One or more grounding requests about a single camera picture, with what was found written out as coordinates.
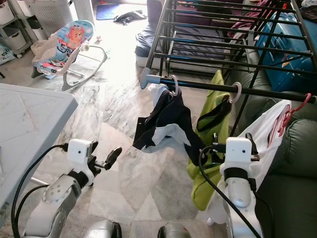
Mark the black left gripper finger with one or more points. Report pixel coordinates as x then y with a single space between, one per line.
113 157

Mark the red plastic hanger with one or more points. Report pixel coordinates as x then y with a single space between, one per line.
290 115

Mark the white hanger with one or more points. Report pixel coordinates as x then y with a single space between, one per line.
178 85
239 91

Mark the green garment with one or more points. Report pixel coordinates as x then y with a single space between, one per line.
203 188

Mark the black and white garment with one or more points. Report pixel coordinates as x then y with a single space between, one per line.
171 124

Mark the robot left leg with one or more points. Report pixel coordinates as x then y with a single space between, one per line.
101 230

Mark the robot leg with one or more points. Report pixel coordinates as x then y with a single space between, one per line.
174 231
101 230

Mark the green leather sofa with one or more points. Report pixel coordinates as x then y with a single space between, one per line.
292 168

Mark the black metal drying rack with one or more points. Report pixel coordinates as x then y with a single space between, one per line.
151 79

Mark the robot right leg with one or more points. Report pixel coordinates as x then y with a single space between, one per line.
174 231

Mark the blue suitcase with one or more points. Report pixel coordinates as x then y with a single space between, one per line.
285 54

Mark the grey floor mattress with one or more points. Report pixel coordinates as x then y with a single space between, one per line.
146 47

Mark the colourful baby bouncer seat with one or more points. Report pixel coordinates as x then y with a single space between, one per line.
72 39

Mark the maroon garment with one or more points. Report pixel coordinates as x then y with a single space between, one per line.
252 17

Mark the black cloth heap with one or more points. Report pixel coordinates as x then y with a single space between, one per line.
129 17

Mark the white storage shelf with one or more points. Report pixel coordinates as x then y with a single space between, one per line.
17 37

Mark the blue floor mat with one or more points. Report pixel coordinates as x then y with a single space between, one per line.
106 11

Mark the white laundry basket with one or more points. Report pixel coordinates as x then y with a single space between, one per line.
54 15

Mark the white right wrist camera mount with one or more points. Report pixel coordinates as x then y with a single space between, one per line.
237 151

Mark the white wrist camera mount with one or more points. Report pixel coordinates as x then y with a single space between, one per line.
79 151
237 151

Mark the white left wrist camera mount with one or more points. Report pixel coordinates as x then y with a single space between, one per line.
79 151

